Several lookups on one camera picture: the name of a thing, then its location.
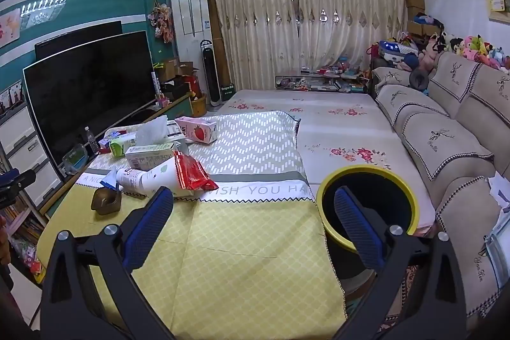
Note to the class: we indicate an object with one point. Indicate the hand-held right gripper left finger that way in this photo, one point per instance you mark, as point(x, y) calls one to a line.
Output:
point(147, 228)

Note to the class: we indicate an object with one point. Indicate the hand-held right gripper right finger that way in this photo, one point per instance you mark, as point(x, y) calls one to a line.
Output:
point(356, 224)

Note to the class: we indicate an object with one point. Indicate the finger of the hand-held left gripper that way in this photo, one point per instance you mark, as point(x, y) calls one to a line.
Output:
point(26, 177)

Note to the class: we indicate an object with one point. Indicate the white bottle with green leaf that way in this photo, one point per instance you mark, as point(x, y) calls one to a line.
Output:
point(139, 178)

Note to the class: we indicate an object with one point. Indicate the brown plastic cup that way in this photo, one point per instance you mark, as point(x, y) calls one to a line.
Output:
point(104, 200)

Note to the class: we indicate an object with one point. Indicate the black bin with yellow rim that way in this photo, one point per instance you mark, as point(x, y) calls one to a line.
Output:
point(412, 200)

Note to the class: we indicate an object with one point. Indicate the blue wrapper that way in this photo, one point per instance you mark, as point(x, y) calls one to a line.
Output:
point(109, 180)

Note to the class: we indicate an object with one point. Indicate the red snack packet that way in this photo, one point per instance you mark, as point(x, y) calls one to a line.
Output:
point(191, 174)

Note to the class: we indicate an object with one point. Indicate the white green drink carton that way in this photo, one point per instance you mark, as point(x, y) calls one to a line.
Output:
point(151, 154)

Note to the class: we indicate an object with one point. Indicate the green white juice carton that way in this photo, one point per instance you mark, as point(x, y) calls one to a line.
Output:
point(119, 147)

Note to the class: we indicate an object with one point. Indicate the white bubble wrap sheet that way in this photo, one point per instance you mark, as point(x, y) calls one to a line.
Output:
point(151, 131)

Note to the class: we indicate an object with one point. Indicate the pink strawberry milk carton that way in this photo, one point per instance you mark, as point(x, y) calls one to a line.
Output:
point(197, 131)

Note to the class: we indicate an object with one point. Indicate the white drawer unit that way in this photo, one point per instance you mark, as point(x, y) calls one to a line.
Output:
point(24, 152)

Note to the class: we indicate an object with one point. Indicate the shelf of books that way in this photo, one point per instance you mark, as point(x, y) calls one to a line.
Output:
point(24, 228)

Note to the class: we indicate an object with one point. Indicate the clear water bottle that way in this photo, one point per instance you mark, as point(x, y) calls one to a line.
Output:
point(92, 143)

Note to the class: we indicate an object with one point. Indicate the row of photo frames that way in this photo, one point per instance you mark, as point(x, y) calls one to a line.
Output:
point(12, 97)

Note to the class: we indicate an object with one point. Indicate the red box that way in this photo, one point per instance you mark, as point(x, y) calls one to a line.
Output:
point(119, 133)

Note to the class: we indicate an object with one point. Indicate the bed with floral sheet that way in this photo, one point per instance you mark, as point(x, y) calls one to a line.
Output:
point(338, 125)

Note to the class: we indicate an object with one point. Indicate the large black television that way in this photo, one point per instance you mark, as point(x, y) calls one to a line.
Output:
point(87, 93)

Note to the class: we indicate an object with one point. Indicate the beige sofa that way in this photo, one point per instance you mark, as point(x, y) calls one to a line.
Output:
point(450, 149)

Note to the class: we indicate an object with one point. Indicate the yellow bucket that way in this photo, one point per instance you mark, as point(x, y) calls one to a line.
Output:
point(200, 107)

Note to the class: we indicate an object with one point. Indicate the black box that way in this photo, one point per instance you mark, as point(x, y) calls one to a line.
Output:
point(175, 89)

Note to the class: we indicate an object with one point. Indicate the white black shuttlecock tube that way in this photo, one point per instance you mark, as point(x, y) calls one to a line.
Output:
point(155, 83)

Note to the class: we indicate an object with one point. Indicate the white papers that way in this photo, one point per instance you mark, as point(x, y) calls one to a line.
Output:
point(500, 190)

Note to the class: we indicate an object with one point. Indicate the cluttered glass coffee table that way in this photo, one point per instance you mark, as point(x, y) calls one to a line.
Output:
point(318, 79)

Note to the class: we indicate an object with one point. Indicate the red container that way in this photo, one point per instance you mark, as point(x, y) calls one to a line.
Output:
point(194, 85)

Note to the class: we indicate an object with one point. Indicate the green box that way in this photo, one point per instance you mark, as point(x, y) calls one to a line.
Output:
point(227, 93)

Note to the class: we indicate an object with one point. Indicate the grey neck pillow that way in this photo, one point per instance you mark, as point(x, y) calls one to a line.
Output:
point(418, 79)

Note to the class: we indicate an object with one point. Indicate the open cardboard box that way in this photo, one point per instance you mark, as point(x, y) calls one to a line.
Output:
point(175, 69)

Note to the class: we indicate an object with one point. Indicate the black tower fan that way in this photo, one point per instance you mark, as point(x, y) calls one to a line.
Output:
point(209, 73)

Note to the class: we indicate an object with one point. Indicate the blue star print bag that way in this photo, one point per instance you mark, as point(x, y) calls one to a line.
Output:
point(396, 49)

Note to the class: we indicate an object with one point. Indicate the hanging flower ornament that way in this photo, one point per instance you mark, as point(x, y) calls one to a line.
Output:
point(161, 21)

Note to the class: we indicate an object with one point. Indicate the pile of plush toys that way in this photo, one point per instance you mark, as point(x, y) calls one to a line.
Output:
point(474, 47)

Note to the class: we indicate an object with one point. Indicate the white standing air conditioner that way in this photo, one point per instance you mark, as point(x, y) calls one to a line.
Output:
point(191, 17)

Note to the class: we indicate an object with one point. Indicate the cream embroidered curtain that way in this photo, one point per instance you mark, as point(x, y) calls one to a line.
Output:
point(350, 5)
point(251, 25)

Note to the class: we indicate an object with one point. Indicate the pink flower wall picture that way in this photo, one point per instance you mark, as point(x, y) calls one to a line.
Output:
point(8, 29)

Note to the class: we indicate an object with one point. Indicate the black wall screen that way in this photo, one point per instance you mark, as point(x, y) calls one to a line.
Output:
point(79, 35)

